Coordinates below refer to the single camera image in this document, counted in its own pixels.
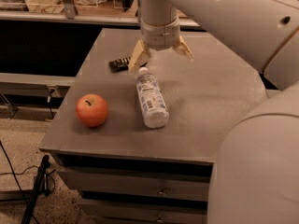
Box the upper drawer metal handle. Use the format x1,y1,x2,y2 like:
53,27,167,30
157,186,167,197

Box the grey drawer cabinet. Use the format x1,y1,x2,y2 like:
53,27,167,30
40,29,263,224

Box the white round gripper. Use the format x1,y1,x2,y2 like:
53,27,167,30
128,18,194,73

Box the grey metal railing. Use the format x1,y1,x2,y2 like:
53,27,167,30
0,0,200,28

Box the clear plastic water bottle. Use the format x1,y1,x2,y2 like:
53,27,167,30
135,67,169,129

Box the lower drawer metal handle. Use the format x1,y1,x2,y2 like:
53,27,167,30
156,215,164,224

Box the black floor cable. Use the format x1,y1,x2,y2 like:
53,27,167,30
0,142,40,224

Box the red apple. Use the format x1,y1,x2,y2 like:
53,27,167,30
76,93,108,128

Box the black tripod leg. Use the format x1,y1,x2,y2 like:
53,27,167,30
21,155,50,224

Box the drawer metal handle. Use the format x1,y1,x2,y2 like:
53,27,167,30
156,215,164,224
157,186,167,197

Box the low grey bench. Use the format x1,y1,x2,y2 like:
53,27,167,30
0,73,75,98

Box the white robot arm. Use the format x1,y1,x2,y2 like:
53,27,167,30
141,0,299,224

